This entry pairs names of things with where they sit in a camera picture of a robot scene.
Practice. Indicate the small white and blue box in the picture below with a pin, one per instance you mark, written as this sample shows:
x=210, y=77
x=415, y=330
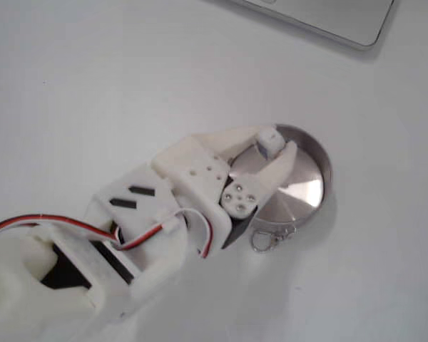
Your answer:
x=271, y=140

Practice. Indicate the round metal bowl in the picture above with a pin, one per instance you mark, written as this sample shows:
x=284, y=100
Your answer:
x=299, y=199

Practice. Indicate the metal keyring clasp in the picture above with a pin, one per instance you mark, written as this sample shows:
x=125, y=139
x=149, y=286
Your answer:
x=281, y=235

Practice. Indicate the silver laptop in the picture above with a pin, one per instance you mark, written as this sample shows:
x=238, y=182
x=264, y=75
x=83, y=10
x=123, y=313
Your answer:
x=342, y=18

